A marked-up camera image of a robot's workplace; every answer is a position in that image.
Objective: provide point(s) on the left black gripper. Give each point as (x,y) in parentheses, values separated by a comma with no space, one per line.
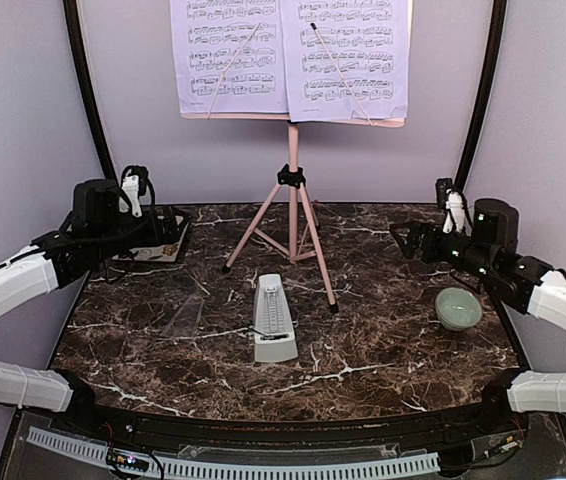
(171,235)

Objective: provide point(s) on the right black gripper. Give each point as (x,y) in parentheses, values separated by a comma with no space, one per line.
(431,231)

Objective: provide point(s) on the clear metronome front cover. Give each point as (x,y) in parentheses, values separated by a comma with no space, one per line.
(185,321)

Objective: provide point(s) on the pink music stand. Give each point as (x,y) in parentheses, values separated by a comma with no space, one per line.
(303,226)

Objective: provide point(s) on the white metronome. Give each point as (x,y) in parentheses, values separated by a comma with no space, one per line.
(274,334)

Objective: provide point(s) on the sheet music page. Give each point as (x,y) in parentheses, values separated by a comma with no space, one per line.
(347,61)
(229,57)

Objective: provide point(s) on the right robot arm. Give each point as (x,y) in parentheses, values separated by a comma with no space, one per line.
(525,283)

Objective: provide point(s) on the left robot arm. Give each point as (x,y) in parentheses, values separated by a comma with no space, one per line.
(109,219)

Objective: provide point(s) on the floral square plate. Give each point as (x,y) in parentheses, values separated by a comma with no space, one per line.
(154,254)

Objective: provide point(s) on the green ceramic bowl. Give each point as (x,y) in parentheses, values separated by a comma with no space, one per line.
(458,309)

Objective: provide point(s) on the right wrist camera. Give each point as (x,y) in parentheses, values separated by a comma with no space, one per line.
(454,205)

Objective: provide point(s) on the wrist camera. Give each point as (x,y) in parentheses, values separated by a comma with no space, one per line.
(135,183)
(454,205)

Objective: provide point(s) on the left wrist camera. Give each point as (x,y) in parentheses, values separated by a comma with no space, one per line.
(135,183)

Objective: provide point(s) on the black front rail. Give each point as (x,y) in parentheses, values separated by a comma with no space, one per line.
(443,429)

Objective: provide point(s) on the black frame post right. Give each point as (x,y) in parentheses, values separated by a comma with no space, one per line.
(489,66)

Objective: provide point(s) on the white slotted cable duct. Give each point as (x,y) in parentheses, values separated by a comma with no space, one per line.
(203,463)

